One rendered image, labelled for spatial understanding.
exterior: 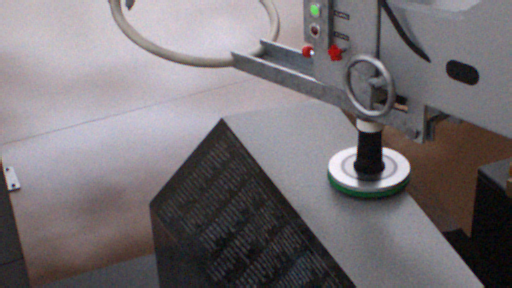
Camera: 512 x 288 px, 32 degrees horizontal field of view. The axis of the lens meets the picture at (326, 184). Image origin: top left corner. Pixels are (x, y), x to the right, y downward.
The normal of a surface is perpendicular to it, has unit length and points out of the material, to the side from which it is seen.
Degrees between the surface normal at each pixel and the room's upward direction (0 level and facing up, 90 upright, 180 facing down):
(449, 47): 90
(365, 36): 90
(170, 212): 45
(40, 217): 0
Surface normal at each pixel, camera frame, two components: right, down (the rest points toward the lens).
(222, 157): -0.64, -0.43
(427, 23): -0.68, 0.40
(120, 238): 0.00, -0.84
